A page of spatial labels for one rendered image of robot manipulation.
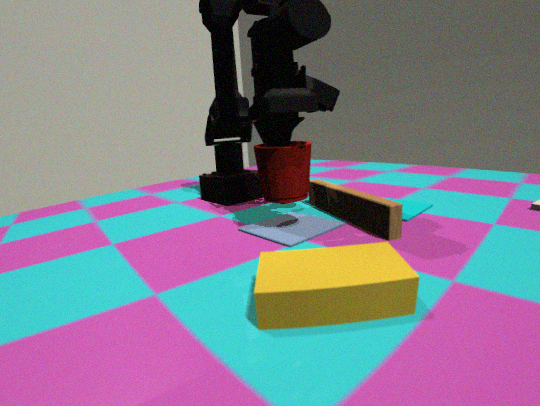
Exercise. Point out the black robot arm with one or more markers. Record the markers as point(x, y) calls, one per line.
point(290, 25)

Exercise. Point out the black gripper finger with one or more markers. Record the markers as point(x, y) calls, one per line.
point(258, 130)
point(278, 132)

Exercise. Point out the yellow rectangular block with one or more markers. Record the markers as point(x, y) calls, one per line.
point(304, 288)

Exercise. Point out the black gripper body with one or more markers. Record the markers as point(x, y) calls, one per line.
point(275, 92)

